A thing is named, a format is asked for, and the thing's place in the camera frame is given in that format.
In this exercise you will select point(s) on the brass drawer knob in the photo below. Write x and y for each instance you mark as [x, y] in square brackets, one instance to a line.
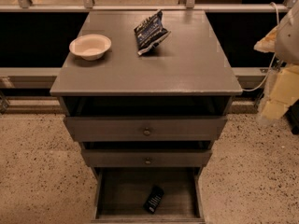
[148, 161]
[147, 131]

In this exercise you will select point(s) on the white paper bowl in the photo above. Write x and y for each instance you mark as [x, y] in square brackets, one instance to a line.
[90, 47]

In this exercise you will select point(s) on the grey open bottom drawer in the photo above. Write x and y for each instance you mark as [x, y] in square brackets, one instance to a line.
[121, 193]

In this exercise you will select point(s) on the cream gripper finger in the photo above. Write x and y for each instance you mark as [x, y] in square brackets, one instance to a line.
[267, 44]
[281, 91]

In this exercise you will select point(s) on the grey wooden drawer cabinet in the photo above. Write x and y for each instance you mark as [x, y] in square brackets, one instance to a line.
[188, 75]

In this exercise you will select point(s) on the grey top drawer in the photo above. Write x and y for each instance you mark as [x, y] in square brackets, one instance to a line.
[113, 129]

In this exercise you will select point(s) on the dark blue rxbar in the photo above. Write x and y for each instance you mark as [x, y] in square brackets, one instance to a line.
[154, 199]

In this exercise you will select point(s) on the brass top drawer knob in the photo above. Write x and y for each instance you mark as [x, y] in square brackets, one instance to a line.
[147, 131]

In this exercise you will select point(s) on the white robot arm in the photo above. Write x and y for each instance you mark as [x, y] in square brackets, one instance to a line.
[287, 42]

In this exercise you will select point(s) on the dark blue chip bag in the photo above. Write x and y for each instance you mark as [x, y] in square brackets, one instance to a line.
[150, 33]

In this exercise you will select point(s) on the brass middle drawer knob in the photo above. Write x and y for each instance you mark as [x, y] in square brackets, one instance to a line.
[148, 161]

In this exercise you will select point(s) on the grey middle drawer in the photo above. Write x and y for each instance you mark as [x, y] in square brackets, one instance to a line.
[136, 158]

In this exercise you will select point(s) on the upper metal rail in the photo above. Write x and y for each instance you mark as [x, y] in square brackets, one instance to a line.
[218, 8]

